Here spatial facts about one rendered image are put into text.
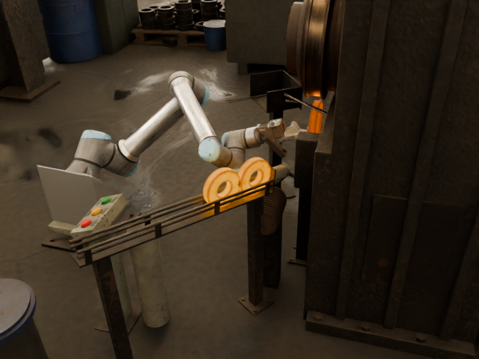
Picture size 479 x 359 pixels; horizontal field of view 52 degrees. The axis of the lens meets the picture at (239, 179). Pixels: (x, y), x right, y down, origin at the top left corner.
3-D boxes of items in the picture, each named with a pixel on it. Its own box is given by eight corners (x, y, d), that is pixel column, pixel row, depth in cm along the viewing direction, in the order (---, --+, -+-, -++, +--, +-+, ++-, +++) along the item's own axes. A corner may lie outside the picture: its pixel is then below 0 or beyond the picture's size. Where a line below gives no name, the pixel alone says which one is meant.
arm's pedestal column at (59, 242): (41, 246, 265) (38, 234, 260) (82, 204, 296) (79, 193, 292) (107, 259, 254) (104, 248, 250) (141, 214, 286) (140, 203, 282)
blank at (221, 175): (242, 165, 180) (237, 162, 182) (208, 177, 171) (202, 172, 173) (239, 201, 187) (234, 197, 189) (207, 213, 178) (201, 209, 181)
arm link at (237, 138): (228, 157, 223) (229, 138, 227) (253, 153, 218) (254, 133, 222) (219, 148, 215) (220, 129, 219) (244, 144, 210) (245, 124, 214)
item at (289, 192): (280, 175, 318) (283, 69, 279) (296, 196, 297) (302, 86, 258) (251, 181, 313) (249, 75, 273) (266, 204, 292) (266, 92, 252)
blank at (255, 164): (273, 155, 188) (267, 152, 190) (241, 165, 179) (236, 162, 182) (269, 189, 196) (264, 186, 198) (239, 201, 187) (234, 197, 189)
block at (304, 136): (321, 181, 210) (325, 132, 197) (318, 191, 204) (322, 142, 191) (296, 178, 213) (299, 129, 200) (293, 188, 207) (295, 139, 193)
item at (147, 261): (174, 310, 225) (161, 221, 196) (163, 330, 215) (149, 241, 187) (150, 305, 228) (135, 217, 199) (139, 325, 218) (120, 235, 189)
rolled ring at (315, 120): (308, 110, 205) (316, 111, 204) (316, 92, 220) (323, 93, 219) (306, 148, 215) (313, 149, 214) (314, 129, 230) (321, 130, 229)
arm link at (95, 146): (68, 157, 259) (78, 127, 263) (94, 168, 271) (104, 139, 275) (83, 157, 249) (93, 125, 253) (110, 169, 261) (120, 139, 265)
